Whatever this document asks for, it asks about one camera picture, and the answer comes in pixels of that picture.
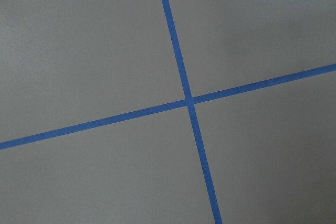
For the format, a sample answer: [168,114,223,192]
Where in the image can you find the blue tape grid lines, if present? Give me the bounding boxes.
[1,0,335,223]

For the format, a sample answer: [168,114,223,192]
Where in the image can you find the brown paper table cover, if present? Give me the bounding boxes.
[1,0,335,223]

